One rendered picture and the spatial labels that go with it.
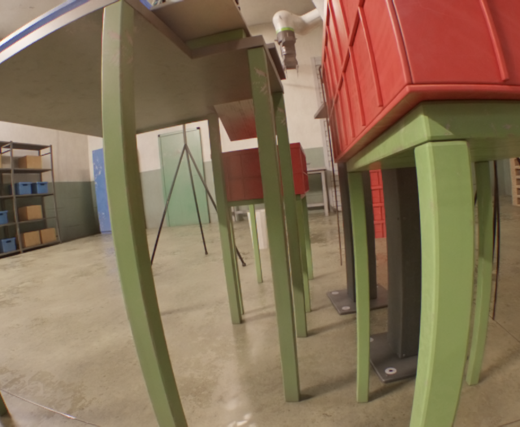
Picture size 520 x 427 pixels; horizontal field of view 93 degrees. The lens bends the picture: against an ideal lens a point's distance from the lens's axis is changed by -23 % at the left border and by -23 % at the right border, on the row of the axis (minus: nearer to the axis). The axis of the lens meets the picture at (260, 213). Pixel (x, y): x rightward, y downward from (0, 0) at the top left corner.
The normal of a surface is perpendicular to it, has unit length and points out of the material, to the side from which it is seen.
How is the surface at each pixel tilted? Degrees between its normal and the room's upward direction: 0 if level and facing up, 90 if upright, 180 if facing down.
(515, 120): 90
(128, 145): 90
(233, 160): 90
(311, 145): 90
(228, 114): 150
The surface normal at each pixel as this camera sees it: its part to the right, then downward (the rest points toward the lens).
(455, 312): -0.18, 0.09
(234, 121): 0.00, 0.90
